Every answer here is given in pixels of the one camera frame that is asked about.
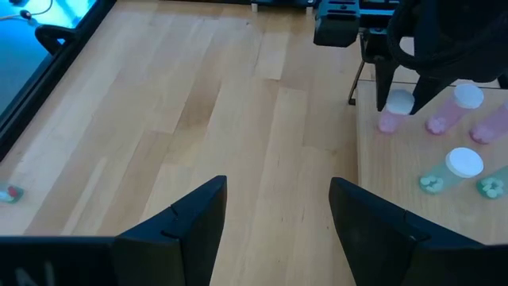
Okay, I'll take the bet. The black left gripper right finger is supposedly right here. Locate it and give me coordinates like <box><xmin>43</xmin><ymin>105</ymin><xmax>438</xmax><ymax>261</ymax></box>
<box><xmin>328</xmin><ymin>176</ymin><xmax>508</xmax><ymax>286</ymax></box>

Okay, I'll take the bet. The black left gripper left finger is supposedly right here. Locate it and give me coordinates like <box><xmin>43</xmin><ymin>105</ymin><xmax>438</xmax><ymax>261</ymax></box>
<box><xmin>0</xmin><ymin>175</ymin><xmax>229</xmax><ymax>286</ymax></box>

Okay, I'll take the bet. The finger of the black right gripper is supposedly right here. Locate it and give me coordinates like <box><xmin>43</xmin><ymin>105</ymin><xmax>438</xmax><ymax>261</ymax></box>
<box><xmin>372</xmin><ymin>55</ymin><xmax>400</xmax><ymax>113</ymax></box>
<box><xmin>410</xmin><ymin>74</ymin><xmax>461</xmax><ymax>117</ymax></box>

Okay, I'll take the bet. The wooden shelf with black legs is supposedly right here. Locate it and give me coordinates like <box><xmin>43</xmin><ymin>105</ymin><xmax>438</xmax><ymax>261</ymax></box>
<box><xmin>348</xmin><ymin>59</ymin><xmax>508</xmax><ymax>245</ymax></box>

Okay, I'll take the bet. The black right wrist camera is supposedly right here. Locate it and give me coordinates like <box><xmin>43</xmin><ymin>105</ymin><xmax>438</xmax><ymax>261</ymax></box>
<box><xmin>313</xmin><ymin>0</ymin><xmax>363</xmax><ymax>48</ymax></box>

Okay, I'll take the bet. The tan floor cable with plug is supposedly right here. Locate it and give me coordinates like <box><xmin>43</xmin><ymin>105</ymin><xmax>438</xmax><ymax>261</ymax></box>
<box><xmin>0</xmin><ymin>0</ymin><xmax>55</xmax><ymax>25</ymax></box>

